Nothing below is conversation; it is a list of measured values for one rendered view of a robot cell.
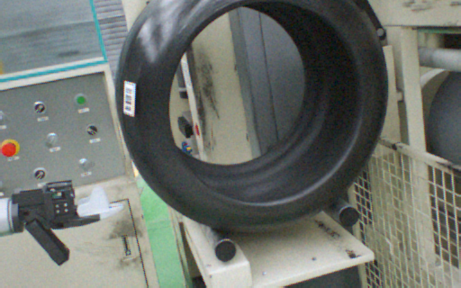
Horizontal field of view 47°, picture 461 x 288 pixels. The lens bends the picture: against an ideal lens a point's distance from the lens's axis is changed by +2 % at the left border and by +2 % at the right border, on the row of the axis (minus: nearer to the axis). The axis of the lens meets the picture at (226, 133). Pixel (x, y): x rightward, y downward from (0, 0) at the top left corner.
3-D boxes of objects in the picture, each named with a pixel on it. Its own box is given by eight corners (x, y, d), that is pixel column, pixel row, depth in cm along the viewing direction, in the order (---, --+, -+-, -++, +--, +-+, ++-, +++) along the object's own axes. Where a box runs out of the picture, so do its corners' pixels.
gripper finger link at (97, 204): (122, 190, 108) (75, 196, 106) (124, 217, 109) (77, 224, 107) (121, 185, 111) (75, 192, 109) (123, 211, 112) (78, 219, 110)
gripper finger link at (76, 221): (99, 216, 107) (53, 222, 105) (100, 223, 107) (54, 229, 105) (99, 208, 111) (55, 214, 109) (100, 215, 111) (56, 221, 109)
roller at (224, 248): (205, 192, 141) (200, 207, 141) (189, 187, 139) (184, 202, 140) (239, 244, 108) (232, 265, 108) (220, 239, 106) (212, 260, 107)
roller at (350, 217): (301, 167, 146) (295, 182, 147) (286, 163, 145) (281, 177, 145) (363, 211, 113) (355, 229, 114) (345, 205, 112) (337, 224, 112)
